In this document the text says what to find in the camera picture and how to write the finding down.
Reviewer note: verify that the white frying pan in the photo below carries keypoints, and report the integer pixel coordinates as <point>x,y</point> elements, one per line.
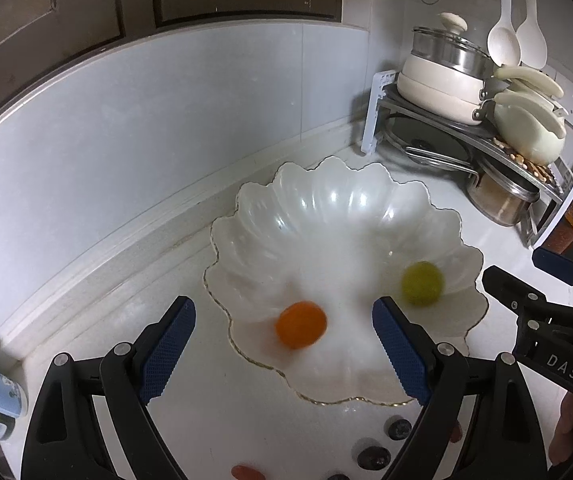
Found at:
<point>431,105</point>

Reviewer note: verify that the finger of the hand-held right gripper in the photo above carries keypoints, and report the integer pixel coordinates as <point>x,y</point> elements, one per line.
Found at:
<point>504,287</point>
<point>556,265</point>

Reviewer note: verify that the cream round pot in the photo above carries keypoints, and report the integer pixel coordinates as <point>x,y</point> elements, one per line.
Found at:
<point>526,135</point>

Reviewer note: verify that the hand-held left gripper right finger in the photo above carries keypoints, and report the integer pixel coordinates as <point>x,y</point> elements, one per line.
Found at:
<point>401,350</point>

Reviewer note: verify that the white saucepan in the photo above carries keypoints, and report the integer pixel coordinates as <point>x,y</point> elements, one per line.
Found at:
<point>426,77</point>

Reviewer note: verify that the grey corner shelf rack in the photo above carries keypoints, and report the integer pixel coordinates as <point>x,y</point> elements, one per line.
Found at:
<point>374,110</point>

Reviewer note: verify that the brown wooden window frame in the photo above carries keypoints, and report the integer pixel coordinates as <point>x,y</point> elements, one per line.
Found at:
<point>116,5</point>

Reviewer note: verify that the green apple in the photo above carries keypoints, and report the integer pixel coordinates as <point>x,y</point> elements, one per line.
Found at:
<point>421,282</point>

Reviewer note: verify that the white scalloped bowl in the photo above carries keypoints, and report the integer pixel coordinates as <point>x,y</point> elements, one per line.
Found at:
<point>341,220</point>

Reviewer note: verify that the glass lid with white knob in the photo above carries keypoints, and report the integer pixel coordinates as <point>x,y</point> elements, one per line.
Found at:
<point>454,24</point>

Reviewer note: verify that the white rice spoon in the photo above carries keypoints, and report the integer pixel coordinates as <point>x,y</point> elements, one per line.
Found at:
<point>531,42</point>
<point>502,42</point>

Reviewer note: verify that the red grape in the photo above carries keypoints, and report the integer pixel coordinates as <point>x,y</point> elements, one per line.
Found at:
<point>456,431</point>
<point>246,473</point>

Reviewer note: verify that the glass pan lid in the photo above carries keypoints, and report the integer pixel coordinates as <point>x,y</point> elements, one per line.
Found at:
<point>426,135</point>

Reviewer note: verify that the brown beaded trivet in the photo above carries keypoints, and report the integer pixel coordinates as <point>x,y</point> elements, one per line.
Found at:
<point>529,165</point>

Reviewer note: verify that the orange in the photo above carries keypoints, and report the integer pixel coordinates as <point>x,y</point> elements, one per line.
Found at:
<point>301,325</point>

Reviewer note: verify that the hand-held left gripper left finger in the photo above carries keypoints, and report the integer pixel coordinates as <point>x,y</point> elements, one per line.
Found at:
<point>171,345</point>

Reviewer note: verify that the stainless steel pot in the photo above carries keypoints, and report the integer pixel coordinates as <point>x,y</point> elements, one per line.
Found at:
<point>496,205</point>

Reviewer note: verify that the steel steamer pot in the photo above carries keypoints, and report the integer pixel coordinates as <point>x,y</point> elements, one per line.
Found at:
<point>446,57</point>

